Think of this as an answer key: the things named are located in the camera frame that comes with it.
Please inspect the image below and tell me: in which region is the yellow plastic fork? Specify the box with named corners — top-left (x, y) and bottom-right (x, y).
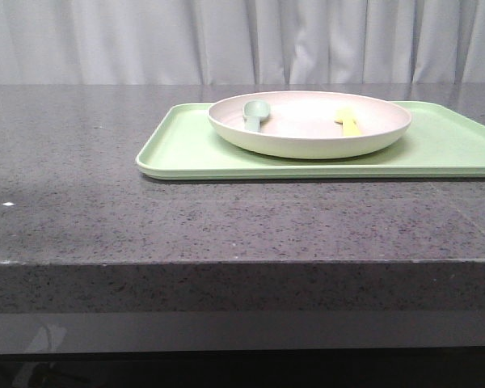
top-left (335, 108), bottom-right (362, 137)

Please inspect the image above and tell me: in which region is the white curtain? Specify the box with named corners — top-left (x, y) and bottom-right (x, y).
top-left (0, 1), bottom-right (485, 85)

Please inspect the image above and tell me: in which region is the white round plate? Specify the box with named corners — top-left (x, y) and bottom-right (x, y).
top-left (208, 91), bottom-right (411, 159)

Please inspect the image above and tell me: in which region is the pale green spoon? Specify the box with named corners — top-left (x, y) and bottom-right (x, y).
top-left (242, 99), bottom-right (271, 133)

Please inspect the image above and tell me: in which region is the light green tray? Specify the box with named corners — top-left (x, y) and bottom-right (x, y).
top-left (136, 101), bottom-right (485, 180)

